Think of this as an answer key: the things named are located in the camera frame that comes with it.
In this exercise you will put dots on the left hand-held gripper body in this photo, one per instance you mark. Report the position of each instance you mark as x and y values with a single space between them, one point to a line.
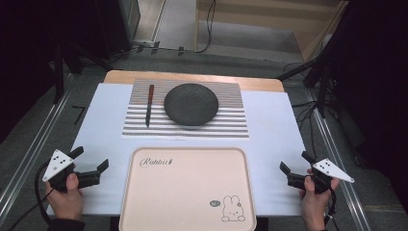
57 163

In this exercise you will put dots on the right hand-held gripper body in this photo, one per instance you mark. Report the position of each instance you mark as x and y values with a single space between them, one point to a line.
332 170

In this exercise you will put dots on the person's left hand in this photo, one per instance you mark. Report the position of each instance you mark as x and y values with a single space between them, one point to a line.
65 203

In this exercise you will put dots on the person's right hand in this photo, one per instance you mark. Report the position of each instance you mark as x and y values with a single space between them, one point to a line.
314 207

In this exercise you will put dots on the white table cover sheet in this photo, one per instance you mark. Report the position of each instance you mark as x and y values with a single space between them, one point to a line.
272 128

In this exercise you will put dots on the striped placemat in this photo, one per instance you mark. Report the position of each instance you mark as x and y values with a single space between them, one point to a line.
231 122

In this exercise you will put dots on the black metal stand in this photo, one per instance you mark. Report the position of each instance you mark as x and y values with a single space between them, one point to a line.
59 73
322 83

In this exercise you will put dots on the wooden table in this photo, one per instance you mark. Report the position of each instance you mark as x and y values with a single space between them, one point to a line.
118 77

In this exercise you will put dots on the pink tray with rabbit print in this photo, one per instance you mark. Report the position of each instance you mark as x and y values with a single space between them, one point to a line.
186 192

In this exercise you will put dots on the dark grey round plate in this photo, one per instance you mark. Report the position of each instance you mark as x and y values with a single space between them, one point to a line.
191 104

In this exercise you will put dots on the dark cabinet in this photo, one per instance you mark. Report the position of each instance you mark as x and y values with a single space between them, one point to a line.
125 22

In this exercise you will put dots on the metal floor rail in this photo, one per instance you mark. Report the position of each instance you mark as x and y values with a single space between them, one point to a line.
29 160
340 173

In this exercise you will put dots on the wooden bench frame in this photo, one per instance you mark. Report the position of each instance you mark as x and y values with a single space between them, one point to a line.
308 38

